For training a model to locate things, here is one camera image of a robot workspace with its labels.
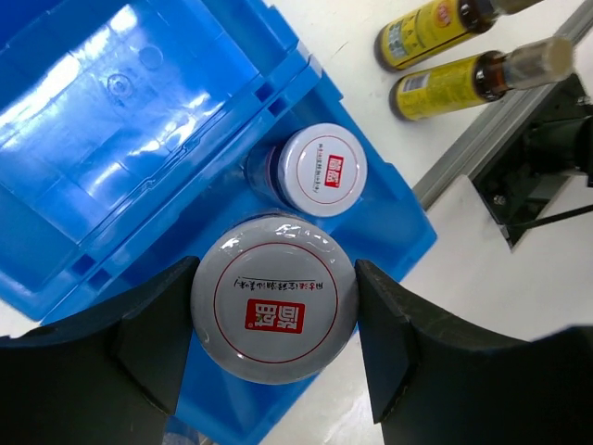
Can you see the aluminium table edge rail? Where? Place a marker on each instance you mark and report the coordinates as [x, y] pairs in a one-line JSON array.
[[461, 143]]

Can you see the yellow label sauce bottle front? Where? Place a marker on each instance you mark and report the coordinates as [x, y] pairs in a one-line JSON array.
[[481, 79]]

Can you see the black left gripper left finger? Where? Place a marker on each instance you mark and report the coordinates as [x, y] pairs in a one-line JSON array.
[[111, 374]]

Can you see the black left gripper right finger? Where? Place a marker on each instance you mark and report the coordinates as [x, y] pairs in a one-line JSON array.
[[434, 378]]

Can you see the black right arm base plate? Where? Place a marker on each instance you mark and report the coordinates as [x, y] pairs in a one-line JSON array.
[[553, 146]]

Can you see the yellow label sauce bottle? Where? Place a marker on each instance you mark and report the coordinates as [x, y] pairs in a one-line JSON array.
[[481, 79], [436, 27]]

